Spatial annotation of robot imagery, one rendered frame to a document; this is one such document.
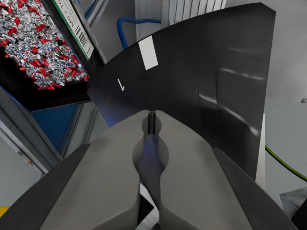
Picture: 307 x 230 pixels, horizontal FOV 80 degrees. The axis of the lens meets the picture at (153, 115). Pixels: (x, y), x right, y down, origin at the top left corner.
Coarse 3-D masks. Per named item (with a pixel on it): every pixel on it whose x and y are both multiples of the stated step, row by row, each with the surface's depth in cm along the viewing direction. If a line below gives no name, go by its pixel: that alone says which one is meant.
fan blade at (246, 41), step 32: (160, 32) 19; (192, 32) 17; (224, 32) 16; (256, 32) 15; (128, 64) 21; (160, 64) 19; (192, 64) 18; (224, 64) 16; (256, 64) 15; (96, 96) 25; (128, 96) 22; (160, 96) 20; (192, 96) 18; (224, 96) 16; (256, 96) 15; (192, 128) 18; (224, 128) 16; (256, 128) 15; (256, 160) 15
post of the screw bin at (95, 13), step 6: (96, 0) 58; (102, 0) 60; (108, 0) 66; (90, 6) 55; (96, 6) 54; (102, 6) 59; (84, 12) 52; (90, 12) 51; (96, 12) 54; (102, 12) 58; (90, 18) 49; (96, 18) 53; (90, 24) 50; (96, 24) 52
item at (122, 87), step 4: (116, 76) 23; (120, 76) 22; (124, 76) 22; (116, 80) 23; (120, 80) 22; (124, 80) 22; (116, 84) 23; (120, 84) 22; (124, 84) 22; (116, 88) 23; (120, 88) 23; (124, 88) 22; (128, 88) 22; (120, 92) 23; (124, 92) 22; (128, 92) 22; (120, 96) 23
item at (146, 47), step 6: (150, 36) 20; (138, 42) 20; (144, 42) 20; (150, 42) 20; (144, 48) 20; (150, 48) 20; (144, 54) 20; (150, 54) 20; (144, 60) 20; (150, 60) 20; (156, 60) 19; (150, 66) 20
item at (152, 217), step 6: (144, 186) 30; (144, 192) 29; (144, 198) 29; (150, 198) 29; (144, 204) 29; (150, 204) 29; (144, 210) 29; (150, 210) 29; (156, 210) 29; (138, 216) 29; (144, 216) 29; (150, 216) 29; (156, 216) 29; (138, 222) 29; (144, 222) 29; (150, 222) 29; (156, 222) 29; (138, 228) 29; (144, 228) 29; (150, 228) 29
